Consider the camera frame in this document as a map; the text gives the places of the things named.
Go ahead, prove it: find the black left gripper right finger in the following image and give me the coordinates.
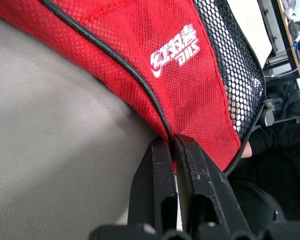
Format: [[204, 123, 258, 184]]
[[173, 133, 249, 237]]

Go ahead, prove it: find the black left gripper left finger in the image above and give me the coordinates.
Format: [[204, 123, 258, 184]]
[[126, 138, 178, 235]]

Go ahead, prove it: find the red mesh paddle case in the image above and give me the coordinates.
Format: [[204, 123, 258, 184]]
[[0, 0, 267, 240]]

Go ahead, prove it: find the bystander's bare hand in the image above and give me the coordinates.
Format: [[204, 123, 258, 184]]
[[240, 142, 253, 159]]

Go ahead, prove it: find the person in black clothing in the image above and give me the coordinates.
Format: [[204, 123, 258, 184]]
[[226, 83, 300, 222]]

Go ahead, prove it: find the white cabinet panel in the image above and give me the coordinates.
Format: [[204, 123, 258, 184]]
[[256, 0, 286, 55]]

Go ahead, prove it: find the wooden-edged desk with black frame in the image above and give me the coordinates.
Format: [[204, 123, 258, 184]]
[[263, 0, 300, 81]]

